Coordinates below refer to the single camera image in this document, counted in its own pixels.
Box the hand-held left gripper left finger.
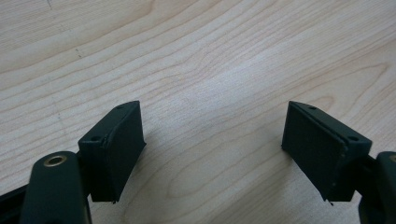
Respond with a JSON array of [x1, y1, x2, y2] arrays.
[[77, 100, 147, 204]]

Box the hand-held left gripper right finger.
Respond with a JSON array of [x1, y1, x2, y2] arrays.
[[281, 100, 374, 207]]

